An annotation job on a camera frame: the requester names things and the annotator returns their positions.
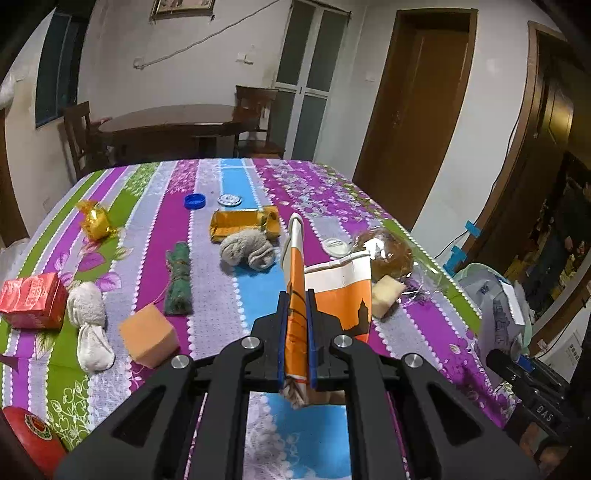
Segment red round box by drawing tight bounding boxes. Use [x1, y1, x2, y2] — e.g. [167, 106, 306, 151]
[0, 406, 68, 478]

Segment white wall cable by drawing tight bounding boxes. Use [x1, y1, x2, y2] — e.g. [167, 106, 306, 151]
[133, 0, 282, 70]

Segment gold foil candy wrapper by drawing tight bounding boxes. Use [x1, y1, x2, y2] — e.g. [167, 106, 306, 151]
[75, 200, 122, 241]

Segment bread in clear bag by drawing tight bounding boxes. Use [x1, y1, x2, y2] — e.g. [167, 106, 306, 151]
[352, 228, 444, 306]

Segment wooden chair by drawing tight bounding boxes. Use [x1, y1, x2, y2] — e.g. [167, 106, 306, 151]
[62, 102, 116, 178]
[235, 84, 286, 160]

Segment orange sponge cube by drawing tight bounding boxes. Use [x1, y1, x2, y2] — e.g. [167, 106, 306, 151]
[119, 305, 180, 368]

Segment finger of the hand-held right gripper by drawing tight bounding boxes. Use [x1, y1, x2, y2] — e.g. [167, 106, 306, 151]
[488, 348, 555, 393]

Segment floral striped tablecloth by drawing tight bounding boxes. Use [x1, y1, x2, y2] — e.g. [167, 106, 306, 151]
[0, 158, 518, 480]

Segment red cardboard box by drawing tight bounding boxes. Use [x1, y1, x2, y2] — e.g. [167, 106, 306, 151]
[0, 272, 69, 329]

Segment pale yellow sponge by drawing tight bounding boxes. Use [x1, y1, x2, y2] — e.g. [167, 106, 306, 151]
[372, 276, 407, 319]

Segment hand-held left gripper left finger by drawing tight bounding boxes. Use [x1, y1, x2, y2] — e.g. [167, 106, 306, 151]
[54, 291, 291, 480]

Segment brown wooden door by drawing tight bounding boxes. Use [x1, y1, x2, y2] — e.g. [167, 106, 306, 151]
[352, 8, 478, 232]

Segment white sock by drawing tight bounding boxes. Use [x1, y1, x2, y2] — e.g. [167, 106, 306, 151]
[67, 282, 115, 374]

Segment green cloth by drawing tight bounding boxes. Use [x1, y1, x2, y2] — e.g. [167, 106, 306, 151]
[164, 242, 194, 317]

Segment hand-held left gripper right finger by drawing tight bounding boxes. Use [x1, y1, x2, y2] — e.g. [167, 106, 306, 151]
[305, 287, 541, 480]

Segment dark window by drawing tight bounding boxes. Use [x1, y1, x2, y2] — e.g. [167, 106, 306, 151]
[34, 11, 88, 129]

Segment white frosted glass door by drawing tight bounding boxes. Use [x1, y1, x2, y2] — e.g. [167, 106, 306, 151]
[272, 0, 352, 162]

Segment dark wooden doorway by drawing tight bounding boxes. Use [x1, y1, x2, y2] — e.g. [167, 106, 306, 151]
[473, 23, 591, 324]

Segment yellow snack packet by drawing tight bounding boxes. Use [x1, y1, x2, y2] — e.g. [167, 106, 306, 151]
[210, 206, 281, 243]

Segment orange white paper bag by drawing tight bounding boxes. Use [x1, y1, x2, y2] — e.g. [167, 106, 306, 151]
[278, 212, 374, 409]

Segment trash bin with green bag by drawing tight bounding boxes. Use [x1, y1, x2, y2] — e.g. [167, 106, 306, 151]
[455, 263, 536, 365]

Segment framed wall picture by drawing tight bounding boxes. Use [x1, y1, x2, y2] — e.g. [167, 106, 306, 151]
[151, 0, 215, 20]

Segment person's right hand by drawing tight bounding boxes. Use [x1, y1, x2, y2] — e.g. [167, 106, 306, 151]
[505, 418, 561, 467]

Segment wooden dining table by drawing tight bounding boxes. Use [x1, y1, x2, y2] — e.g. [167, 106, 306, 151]
[98, 104, 241, 160]

